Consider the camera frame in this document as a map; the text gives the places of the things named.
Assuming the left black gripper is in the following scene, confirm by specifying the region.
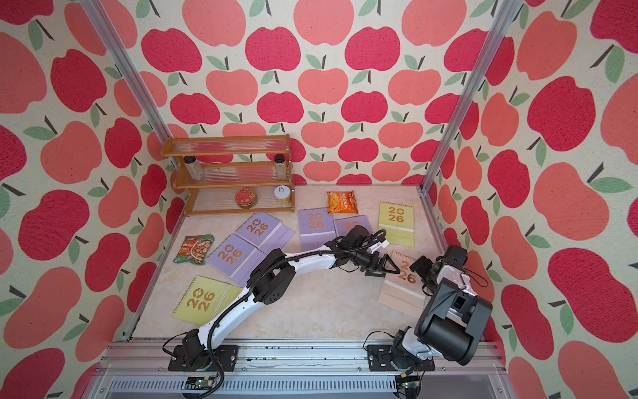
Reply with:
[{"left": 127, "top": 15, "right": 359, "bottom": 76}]
[{"left": 350, "top": 248, "right": 401, "bottom": 277}]

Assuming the pink 2026 calendar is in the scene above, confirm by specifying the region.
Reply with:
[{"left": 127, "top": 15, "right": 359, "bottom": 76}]
[{"left": 378, "top": 252, "right": 429, "bottom": 319}]

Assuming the purple calendar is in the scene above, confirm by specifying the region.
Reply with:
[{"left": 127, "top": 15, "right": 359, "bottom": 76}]
[
  {"left": 235, "top": 213, "right": 295, "bottom": 254},
  {"left": 206, "top": 234, "right": 267, "bottom": 287},
  {"left": 298, "top": 208, "right": 337, "bottom": 251},
  {"left": 334, "top": 214, "right": 374, "bottom": 237}
]

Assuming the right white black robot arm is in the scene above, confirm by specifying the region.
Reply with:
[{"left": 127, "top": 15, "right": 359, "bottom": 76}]
[{"left": 390, "top": 245, "right": 493, "bottom": 372}]

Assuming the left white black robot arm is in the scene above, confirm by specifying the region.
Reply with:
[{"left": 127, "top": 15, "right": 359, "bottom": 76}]
[{"left": 174, "top": 225, "right": 400, "bottom": 371}]

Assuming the yellow-green calendar right back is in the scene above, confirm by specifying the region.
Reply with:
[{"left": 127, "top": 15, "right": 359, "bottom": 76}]
[{"left": 379, "top": 202, "right": 415, "bottom": 247}]

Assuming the yellow-green calendar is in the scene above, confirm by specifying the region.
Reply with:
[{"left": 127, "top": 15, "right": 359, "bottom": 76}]
[
  {"left": 379, "top": 202, "right": 415, "bottom": 247},
  {"left": 173, "top": 276, "right": 242, "bottom": 326}
]

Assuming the orange snack bag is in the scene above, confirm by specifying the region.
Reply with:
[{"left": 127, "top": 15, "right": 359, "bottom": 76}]
[{"left": 327, "top": 191, "right": 358, "bottom": 214}]

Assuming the white lid yellow can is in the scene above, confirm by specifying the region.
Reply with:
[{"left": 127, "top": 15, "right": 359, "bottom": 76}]
[{"left": 273, "top": 185, "right": 292, "bottom": 207}]

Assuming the right glass spice jar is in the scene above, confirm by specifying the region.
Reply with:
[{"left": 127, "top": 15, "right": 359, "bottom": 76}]
[{"left": 274, "top": 154, "right": 287, "bottom": 181}]

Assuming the glass spice jar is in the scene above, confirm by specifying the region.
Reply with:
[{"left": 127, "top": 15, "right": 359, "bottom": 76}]
[
  {"left": 184, "top": 156, "right": 204, "bottom": 181},
  {"left": 274, "top": 154, "right": 287, "bottom": 181}
]

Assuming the red flat tin can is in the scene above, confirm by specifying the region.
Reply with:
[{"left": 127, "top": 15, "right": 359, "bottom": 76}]
[{"left": 234, "top": 187, "right": 258, "bottom": 209}]

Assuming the yellow-green calendar left front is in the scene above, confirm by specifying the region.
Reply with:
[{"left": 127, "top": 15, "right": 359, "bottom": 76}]
[{"left": 173, "top": 276, "right": 242, "bottom": 326}]

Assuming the wooden three-tier shelf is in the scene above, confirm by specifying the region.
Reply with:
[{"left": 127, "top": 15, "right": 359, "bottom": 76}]
[{"left": 161, "top": 135, "right": 295, "bottom": 216}]

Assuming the green red food packet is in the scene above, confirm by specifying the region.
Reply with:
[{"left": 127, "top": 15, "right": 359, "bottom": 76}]
[{"left": 173, "top": 234, "right": 215, "bottom": 266}]

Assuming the left glass spice jar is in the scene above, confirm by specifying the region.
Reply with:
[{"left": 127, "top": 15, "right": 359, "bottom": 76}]
[{"left": 184, "top": 156, "right": 204, "bottom": 181}]

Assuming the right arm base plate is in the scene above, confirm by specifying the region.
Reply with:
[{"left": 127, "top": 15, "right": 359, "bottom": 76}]
[{"left": 366, "top": 345, "right": 435, "bottom": 374}]

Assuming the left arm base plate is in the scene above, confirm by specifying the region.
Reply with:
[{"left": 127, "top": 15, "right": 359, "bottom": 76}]
[{"left": 168, "top": 345, "right": 239, "bottom": 372}]

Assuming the right aluminium corner post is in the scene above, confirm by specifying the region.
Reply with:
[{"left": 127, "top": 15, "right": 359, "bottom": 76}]
[{"left": 420, "top": 0, "right": 523, "bottom": 197}]

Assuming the aluminium corner post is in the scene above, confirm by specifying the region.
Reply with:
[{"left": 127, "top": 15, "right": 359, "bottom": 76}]
[
  {"left": 80, "top": 0, "right": 171, "bottom": 144},
  {"left": 420, "top": 0, "right": 523, "bottom": 197}
]

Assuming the aluminium front rail frame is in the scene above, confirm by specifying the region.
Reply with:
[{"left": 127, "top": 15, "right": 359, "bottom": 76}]
[{"left": 80, "top": 338, "right": 516, "bottom": 398}]

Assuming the left aluminium corner post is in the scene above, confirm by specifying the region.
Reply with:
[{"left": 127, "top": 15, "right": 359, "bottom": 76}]
[{"left": 80, "top": 0, "right": 171, "bottom": 144}]

